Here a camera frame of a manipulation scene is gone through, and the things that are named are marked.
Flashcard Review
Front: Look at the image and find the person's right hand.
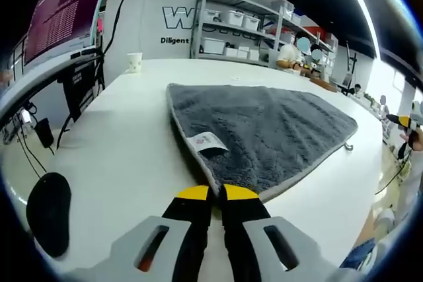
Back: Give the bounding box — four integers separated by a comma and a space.
399, 129, 423, 153

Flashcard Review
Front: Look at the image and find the black oval pad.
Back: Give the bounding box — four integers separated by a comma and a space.
26, 172, 72, 258

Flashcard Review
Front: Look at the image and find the computer monitor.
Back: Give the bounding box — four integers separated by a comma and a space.
22, 0, 116, 65

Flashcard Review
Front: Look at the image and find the group of white storage boxes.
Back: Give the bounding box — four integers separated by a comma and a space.
201, 0, 338, 68

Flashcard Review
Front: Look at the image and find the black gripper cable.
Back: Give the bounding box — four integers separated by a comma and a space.
375, 149, 412, 195

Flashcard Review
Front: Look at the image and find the grey metal shelf rack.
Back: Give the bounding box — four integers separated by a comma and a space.
190, 0, 340, 71

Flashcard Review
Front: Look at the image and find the grey side desk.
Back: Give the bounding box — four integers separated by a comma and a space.
0, 51, 102, 124

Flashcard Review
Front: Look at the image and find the grey towel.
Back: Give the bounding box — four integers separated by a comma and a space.
165, 83, 360, 203

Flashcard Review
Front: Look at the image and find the black power adapter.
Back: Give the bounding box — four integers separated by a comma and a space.
34, 118, 54, 149

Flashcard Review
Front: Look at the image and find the black box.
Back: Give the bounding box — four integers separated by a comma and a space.
62, 62, 97, 123

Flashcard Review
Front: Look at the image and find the wooden tray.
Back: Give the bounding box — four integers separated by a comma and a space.
309, 77, 338, 91

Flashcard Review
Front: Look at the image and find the white ceiling light strip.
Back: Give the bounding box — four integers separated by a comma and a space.
333, 0, 381, 61

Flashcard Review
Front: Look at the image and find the white paper cup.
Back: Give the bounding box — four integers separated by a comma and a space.
127, 52, 143, 74

